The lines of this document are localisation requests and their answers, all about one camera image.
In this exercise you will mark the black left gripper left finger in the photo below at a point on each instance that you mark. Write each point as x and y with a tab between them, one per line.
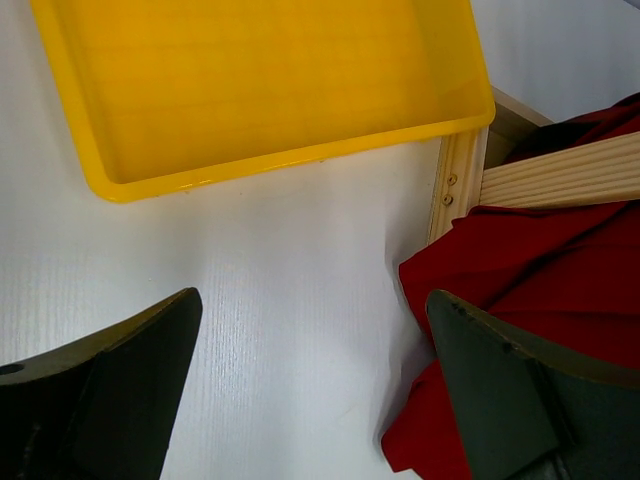
103	406

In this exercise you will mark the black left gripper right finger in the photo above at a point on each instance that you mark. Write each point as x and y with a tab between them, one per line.
529	408

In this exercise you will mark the plain red skirt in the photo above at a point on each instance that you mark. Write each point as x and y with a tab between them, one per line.
570	276

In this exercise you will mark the wooden clothes rack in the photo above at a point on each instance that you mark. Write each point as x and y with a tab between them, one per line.
596	173

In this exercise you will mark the yellow plastic tray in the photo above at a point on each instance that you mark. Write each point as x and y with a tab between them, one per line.
166	96

